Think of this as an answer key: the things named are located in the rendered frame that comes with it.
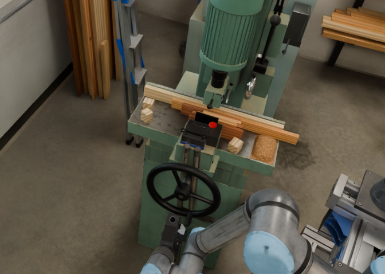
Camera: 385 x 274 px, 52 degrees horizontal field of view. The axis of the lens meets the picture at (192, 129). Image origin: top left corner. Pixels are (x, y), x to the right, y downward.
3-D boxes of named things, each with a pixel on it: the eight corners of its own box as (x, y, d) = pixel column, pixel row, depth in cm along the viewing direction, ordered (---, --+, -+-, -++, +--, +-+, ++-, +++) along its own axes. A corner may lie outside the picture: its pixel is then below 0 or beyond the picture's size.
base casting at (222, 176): (142, 158, 168) (144, 144, 162) (183, 83, 209) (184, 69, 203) (243, 191, 163) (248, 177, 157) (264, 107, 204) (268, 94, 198)
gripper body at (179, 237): (161, 247, 144) (150, 265, 133) (165, 227, 142) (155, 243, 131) (181, 254, 143) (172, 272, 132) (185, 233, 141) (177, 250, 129)
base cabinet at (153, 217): (136, 243, 217) (141, 159, 168) (169, 168, 258) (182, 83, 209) (213, 270, 212) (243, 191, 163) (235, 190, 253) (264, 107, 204)
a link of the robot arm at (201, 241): (279, 162, 101) (182, 227, 135) (273, 194, 94) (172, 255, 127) (313, 187, 104) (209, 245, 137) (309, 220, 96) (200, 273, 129)
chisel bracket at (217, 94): (201, 106, 155) (204, 90, 150) (210, 86, 165) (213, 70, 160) (219, 112, 155) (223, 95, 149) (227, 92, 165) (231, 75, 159)
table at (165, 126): (116, 147, 153) (116, 136, 149) (145, 101, 175) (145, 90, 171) (267, 195, 147) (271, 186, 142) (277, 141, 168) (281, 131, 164)
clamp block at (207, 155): (172, 160, 149) (175, 143, 143) (183, 136, 158) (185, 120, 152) (209, 172, 147) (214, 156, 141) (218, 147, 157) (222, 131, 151)
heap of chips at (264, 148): (250, 157, 151) (252, 151, 148) (255, 134, 161) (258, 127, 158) (272, 164, 150) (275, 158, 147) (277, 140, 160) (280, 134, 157)
